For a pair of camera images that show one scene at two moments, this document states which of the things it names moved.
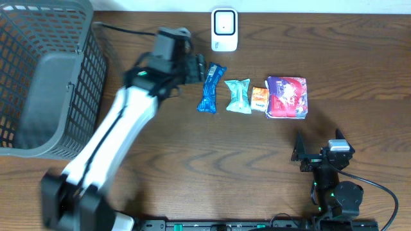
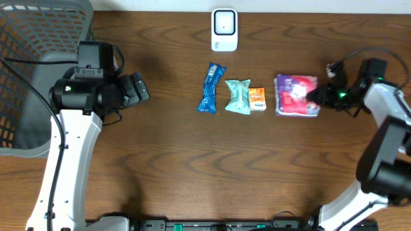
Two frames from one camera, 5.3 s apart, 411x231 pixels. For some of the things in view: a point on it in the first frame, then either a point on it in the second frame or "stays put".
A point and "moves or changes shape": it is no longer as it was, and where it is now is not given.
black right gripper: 314,160 to 327,96
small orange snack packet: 259,99 stays put
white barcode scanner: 224,29 stays put
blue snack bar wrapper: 208,103 stays put
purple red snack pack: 287,97 moves or changes shape
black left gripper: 195,68 to 127,91
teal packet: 239,101 stays put
